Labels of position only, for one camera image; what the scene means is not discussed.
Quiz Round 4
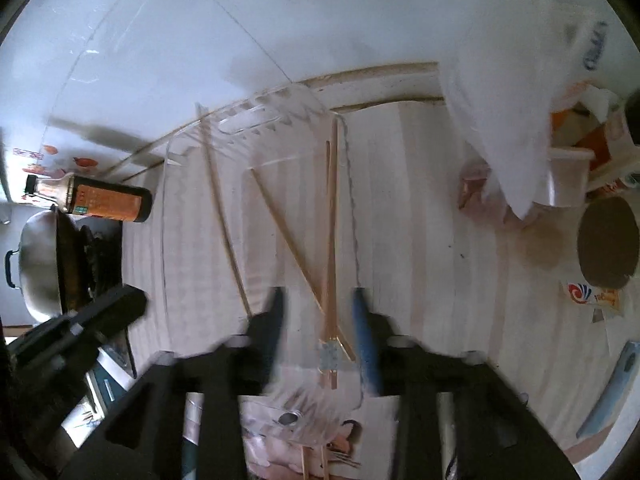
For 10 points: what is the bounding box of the white plastic bag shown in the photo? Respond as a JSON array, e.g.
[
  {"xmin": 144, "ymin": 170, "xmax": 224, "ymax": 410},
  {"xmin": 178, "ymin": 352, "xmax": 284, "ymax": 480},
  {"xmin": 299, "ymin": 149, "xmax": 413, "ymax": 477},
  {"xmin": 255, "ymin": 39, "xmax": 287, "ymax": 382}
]
[{"xmin": 440, "ymin": 0, "xmax": 640, "ymax": 221}]

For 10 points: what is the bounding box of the translucent plastic cup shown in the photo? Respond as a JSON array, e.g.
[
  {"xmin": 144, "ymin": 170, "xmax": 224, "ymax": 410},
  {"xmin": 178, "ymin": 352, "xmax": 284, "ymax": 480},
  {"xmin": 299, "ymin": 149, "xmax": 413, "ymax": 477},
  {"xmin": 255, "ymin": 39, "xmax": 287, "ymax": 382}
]
[{"xmin": 546, "ymin": 146, "xmax": 594, "ymax": 209}]

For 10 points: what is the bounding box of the orange white package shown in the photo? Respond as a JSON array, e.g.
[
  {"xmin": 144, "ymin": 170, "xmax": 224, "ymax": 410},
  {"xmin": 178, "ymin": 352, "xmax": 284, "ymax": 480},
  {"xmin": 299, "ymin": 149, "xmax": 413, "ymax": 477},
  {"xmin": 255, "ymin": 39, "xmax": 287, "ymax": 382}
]
[{"xmin": 549, "ymin": 80, "xmax": 640, "ymax": 197}]

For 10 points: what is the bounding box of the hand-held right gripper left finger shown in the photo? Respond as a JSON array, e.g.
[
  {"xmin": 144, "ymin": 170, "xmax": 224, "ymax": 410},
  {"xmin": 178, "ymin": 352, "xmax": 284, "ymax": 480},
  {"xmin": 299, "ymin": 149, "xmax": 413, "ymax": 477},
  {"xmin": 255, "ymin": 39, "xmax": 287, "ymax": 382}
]
[{"xmin": 65, "ymin": 285, "xmax": 286, "ymax": 480}]

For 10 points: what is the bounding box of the blue kitchen cabinet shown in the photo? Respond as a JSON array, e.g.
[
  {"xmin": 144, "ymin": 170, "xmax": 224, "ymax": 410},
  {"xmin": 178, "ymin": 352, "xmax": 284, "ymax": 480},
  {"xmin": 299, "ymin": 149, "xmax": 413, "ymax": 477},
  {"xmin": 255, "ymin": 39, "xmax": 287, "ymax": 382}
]
[{"xmin": 60, "ymin": 360, "xmax": 137, "ymax": 456}]

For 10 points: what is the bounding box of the clear plastic utensil tray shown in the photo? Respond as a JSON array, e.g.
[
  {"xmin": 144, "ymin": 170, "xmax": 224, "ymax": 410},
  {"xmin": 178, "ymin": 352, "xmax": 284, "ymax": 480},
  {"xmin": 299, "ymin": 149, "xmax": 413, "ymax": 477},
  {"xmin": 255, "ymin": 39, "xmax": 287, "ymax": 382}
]
[{"xmin": 160, "ymin": 80, "xmax": 373, "ymax": 448}]

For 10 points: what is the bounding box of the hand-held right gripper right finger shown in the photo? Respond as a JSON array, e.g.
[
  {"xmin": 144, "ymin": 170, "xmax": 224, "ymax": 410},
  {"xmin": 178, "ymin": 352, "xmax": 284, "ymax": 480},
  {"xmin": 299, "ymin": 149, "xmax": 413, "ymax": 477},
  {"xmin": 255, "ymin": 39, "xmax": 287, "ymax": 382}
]
[{"xmin": 350, "ymin": 287, "xmax": 581, "ymax": 480}]

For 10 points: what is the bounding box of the steel wok with lid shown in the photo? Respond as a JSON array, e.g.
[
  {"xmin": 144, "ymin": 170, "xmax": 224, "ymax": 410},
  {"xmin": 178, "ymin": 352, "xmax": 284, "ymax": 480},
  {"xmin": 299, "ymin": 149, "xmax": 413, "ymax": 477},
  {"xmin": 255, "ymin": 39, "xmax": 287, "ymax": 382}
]
[{"xmin": 54, "ymin": 210, "xmax": 97, "ymax": 312}]

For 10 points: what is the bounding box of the steel wok lid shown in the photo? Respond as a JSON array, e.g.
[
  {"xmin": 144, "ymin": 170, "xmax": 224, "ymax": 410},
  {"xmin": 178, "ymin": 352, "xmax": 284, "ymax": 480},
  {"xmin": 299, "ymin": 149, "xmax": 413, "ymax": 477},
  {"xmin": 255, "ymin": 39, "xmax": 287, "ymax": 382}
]
[{"xmin": 4, "ymin": 210, "xmax": 63, "ymax": 324}]

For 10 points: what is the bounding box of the gas stove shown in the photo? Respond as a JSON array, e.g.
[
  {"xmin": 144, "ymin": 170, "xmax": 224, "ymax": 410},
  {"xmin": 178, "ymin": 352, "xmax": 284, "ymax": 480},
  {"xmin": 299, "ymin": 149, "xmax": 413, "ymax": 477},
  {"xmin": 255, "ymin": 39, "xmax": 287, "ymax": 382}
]
[{"xmin": 75, "ymin": 222, "xmax": 139, "ymax": 382}]

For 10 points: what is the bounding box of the jar with brown lid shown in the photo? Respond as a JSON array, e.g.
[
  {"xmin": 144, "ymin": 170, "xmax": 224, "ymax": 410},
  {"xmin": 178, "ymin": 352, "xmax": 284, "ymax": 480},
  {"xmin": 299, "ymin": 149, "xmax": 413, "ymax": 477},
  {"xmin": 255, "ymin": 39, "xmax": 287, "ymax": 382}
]
[{"xmin": 576, "ymin": 196, "xmax": 640, "ymax": 289}]

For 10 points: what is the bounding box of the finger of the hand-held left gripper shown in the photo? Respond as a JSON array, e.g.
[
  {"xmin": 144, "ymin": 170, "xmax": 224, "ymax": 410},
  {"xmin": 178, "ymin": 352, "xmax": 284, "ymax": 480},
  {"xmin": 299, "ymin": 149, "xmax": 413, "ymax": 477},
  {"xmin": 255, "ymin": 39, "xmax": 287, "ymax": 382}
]
[{"xmin": 7, "ymin": 285, "xmax": 148, "ymax": 401}]

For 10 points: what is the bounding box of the striped cat print mat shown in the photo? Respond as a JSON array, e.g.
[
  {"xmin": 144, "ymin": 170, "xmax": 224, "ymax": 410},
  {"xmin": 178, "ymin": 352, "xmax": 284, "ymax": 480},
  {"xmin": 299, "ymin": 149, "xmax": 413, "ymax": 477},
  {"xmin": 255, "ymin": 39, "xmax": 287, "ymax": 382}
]
[{"xmin": 120, "ymin": 100, "xmax": 640, "ymax": 480}]

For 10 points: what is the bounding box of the small printed sachet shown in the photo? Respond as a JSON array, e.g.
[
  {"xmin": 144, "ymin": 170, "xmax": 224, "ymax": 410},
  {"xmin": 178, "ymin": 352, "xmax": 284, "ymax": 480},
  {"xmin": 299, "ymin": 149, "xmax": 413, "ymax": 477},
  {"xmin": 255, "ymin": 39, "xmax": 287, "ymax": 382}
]
[{"xmin": 560, "ymin": 280, "xmax": 627, "ymax": 327}]

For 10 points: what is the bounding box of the dark sauce bottle orange label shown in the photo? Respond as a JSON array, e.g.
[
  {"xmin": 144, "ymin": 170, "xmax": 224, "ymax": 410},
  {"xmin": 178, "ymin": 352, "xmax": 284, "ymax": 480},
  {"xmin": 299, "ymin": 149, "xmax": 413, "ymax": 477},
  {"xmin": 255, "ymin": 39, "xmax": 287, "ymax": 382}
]
[{"xmin": 24, "ymin": 172, "xmax": 153, "ymax": 224}]

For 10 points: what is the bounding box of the pink brown small object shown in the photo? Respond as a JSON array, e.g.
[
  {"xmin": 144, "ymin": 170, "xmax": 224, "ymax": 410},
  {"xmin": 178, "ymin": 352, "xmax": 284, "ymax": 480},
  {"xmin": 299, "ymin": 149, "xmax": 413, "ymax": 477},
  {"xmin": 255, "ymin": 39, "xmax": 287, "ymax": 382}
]
[{"xmin": 459, "ymin": 159, "xmax": 507, "ymax": 222}]

